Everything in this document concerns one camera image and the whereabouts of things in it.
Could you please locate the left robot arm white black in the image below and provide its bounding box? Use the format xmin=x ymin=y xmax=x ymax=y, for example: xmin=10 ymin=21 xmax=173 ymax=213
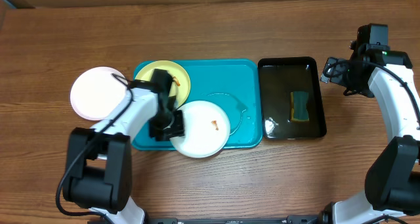
xmin=55 ymin=78 xmax=184 ymax=223

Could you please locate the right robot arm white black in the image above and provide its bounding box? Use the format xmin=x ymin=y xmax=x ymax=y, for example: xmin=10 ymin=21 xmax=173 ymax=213
xmin=317 ymin=49 xmax=419 ymax=223

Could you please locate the green yellow sponge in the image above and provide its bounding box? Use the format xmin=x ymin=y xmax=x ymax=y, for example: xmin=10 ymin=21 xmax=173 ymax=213
xmin=290 ymin=91 xmax=309 ymax=122

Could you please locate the sauce smear on white plate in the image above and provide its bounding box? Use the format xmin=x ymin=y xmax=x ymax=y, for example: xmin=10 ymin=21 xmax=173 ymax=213
xmin=211 ymin=120 xmax=219 ymax=131

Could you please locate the pale pink plate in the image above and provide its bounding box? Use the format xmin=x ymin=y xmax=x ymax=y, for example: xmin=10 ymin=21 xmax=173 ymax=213
xmin=70 ymin=66 xmax=127 ymax=121

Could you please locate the black water tray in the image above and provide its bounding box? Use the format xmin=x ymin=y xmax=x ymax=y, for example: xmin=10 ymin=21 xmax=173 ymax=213
xmin=258 ymin=56 xmax=327 ymax=140

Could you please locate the white plate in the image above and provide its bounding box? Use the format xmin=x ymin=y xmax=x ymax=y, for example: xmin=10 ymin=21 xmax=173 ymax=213
xmin=170 ymin=101 xmax=230 ymax=158

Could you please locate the yellow plate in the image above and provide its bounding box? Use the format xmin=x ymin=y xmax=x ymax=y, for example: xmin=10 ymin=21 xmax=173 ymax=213
xmin=134 ymin=60 xmax=191 ymax=108

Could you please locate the teal plastic tray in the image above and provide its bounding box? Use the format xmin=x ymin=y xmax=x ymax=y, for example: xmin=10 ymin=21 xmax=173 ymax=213
xmin=131 ymin=58 xmax=264 ymax=151

